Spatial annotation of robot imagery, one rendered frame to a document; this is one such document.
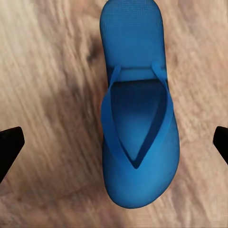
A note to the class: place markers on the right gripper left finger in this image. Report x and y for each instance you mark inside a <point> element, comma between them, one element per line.
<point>11,142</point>

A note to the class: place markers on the sandal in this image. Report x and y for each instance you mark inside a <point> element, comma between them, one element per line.
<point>141,144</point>

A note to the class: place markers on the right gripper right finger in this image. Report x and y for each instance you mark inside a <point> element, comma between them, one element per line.
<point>220,141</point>

